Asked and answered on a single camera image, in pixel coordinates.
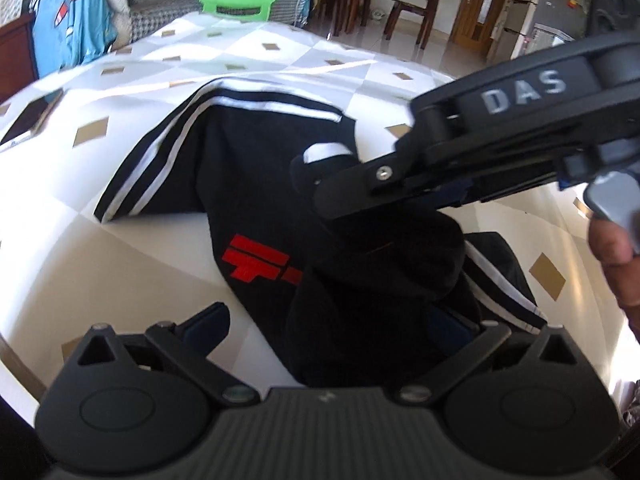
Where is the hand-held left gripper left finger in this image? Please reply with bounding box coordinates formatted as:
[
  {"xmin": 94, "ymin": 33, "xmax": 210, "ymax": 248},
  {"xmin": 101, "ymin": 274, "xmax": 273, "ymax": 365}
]
[{"xmin": 75, "ymin": 301, "xmax": 261, "ymax": 406}]

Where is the grey smartphone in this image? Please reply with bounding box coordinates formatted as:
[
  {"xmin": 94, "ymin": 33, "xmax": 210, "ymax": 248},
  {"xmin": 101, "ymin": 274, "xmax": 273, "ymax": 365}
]
[{"xmin": 0, "ymin": 89, "xmax": 65, "ymax": 153}]

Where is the wooden chair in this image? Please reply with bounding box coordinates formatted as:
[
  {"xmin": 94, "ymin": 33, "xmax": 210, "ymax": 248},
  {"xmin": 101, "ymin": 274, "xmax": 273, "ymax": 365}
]
[{"xmin": 384, "ymin": 0, "xmax": 448, "ymax": 51}]

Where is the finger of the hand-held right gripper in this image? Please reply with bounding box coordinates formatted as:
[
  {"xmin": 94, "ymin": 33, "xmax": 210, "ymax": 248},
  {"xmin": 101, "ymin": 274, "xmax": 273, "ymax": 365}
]
[
  {"xmin": 312, "ymin": 152, "xmax": 418, "ymax": 221},
  {"xmin": 380, "ymin": 176, "xmax": 476, "ymax": 209}
]

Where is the brown wooden cabinet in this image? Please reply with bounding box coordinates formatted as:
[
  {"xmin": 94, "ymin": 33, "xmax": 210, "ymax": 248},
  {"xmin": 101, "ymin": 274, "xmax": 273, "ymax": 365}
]
[{"xmin": 0, "ymin": 12, "xmax": 38, "ymax": 91}]

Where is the wooden door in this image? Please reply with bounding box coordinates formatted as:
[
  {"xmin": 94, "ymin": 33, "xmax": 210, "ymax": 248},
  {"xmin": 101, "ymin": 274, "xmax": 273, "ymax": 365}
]
[{"xmin": 450, "ymin": 0, "xmax": 526, "ymax": 58}]

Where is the person's right hand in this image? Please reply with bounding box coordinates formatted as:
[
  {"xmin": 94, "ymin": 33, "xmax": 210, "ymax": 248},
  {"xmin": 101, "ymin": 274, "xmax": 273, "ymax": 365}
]
[{"xmin": 587, "ymin": 217, "xmax": 640, "ymax": 336}]

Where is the houndstooth sofa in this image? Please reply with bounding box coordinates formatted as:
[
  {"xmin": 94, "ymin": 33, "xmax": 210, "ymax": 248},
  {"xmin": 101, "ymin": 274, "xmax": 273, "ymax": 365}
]
[{"xmin": 112, "ymin": 0, "xmax": 311, "ymax": 51}]

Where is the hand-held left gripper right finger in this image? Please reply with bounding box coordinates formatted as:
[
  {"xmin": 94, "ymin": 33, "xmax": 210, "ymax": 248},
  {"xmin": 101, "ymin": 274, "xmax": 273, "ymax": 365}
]
[{"xmin": 395, "ymin": 305, "xmax": 583, "ymax": 406}]

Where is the blue printed pyjama top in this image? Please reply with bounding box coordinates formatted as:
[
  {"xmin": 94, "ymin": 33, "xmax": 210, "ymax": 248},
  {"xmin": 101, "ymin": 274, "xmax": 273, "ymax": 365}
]
[{"xmin": 31, "ymin": 0, "xmax": 118, "ymax": 78}]

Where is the grey refrigerator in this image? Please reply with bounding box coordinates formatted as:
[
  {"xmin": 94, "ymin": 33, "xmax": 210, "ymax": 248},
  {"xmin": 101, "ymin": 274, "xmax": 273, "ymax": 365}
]
[{"xmin": 510, "ymin": 0, "xmax": 596, "ymax": 61}]

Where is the diamond patterned tablecloth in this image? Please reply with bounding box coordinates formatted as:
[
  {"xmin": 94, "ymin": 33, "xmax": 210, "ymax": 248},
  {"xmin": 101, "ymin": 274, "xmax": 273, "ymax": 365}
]
[{"xmin": 0, "ymin": 10, "xmax": 640, "ymax": 406}]

